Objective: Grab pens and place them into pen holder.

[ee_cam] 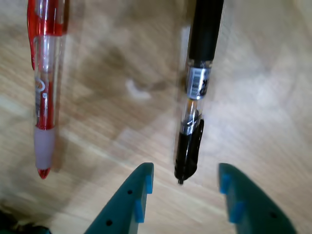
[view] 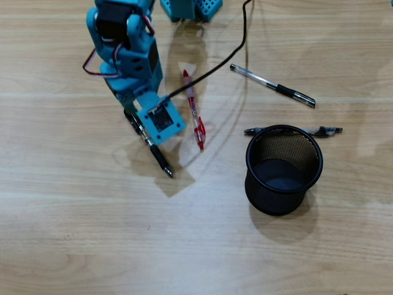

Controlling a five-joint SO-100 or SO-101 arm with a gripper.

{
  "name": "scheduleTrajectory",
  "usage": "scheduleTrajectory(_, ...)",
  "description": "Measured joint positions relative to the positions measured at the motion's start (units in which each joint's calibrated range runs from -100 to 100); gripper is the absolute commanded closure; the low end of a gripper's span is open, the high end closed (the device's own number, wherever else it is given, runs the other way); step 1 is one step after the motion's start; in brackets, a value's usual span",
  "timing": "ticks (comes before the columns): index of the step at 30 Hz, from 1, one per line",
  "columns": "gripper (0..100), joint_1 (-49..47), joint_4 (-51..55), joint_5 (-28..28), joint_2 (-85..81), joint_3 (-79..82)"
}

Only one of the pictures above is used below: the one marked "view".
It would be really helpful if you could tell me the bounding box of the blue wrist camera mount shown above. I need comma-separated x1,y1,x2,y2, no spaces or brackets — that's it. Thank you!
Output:
134,92,187,147

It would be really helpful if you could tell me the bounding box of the black camera cable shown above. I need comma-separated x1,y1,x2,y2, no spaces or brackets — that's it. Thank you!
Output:
165,0,255,102

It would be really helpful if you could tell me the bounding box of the dark translucent retractable pen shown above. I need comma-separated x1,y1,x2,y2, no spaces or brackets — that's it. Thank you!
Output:
244,125,343,138

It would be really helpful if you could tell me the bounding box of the black mesh pen holder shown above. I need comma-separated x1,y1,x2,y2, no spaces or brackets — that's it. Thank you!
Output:
244,124,324,216

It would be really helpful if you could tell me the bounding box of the black pen with silver clip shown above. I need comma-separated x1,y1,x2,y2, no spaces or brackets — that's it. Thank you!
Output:
124,109,174,178

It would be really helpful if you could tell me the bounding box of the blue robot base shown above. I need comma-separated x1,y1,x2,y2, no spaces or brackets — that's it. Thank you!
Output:
159,0,225,23

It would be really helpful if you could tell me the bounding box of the red retractable gel pen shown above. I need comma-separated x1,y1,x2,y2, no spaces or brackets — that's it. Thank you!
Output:
183,69,206,151

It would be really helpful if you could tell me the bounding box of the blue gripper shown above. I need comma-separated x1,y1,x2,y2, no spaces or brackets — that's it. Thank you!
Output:
99,39,163,111

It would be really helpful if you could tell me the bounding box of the clear stick pen black grip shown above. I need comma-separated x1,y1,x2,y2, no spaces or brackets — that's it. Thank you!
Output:
230,63,316,108

